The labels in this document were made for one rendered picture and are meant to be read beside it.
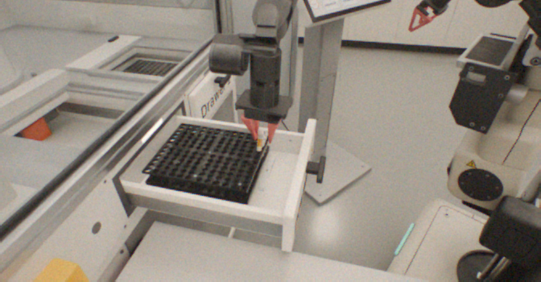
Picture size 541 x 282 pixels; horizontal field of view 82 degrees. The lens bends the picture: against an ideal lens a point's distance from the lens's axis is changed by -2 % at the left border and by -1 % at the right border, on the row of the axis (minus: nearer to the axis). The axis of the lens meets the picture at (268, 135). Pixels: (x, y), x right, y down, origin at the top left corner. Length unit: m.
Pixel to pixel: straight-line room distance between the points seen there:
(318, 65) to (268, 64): 1.03
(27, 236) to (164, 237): 0.28
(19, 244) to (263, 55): 0.44
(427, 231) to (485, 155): 0.57
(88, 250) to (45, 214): 0.13
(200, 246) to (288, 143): 0.30
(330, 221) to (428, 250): 0.53
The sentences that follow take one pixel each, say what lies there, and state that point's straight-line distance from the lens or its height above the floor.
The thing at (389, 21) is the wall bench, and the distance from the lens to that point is 3.69.
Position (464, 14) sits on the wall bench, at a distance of 3.84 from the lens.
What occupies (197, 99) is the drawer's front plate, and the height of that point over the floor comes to 0.91.
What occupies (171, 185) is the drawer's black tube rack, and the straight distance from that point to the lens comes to 0.67.
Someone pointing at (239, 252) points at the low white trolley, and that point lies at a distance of 0.68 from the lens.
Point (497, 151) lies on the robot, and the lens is 0.96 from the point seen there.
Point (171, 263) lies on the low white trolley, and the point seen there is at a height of 0.76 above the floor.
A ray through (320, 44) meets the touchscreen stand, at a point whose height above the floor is 0.80.
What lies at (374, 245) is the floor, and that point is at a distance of 1.69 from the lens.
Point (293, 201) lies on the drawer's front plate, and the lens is 0.54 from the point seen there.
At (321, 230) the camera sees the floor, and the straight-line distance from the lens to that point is 1.67.
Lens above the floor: 1.34
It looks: 37 degrees down
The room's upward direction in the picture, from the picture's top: straight up
